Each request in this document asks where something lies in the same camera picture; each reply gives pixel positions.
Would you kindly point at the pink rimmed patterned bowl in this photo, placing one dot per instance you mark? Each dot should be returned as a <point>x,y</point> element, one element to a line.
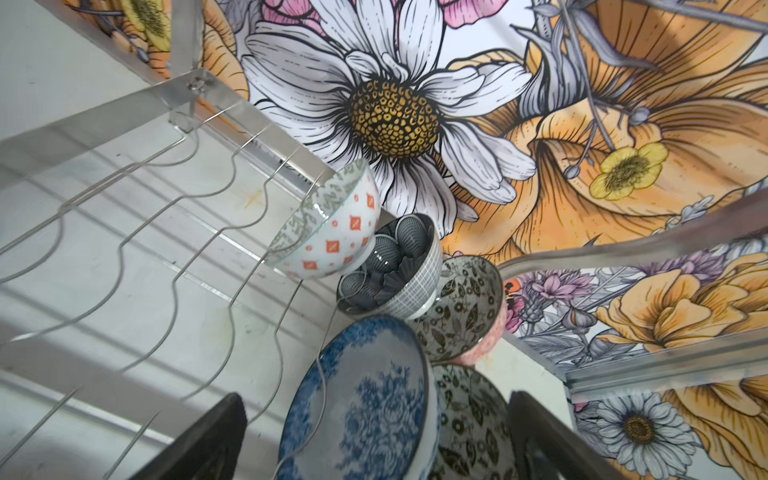
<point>467,318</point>

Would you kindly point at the green geometric pattern bowl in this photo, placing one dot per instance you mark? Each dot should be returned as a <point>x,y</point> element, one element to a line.
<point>333,229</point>

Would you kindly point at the silver metal dish rack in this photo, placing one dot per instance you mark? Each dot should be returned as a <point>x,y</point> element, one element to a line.
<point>608,157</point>

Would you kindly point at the blue white floral bowl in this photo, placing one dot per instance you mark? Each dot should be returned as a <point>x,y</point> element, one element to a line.
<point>366,409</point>

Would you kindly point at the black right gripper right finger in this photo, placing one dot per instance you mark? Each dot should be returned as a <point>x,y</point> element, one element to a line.
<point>545,448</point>

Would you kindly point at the right aluminium corner post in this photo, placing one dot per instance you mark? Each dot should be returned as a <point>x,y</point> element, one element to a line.
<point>727,358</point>

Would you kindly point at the dark blue petal bowl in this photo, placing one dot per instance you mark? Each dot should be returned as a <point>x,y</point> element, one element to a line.
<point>400,276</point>

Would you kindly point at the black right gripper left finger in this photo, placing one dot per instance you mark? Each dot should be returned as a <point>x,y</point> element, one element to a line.
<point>208,449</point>

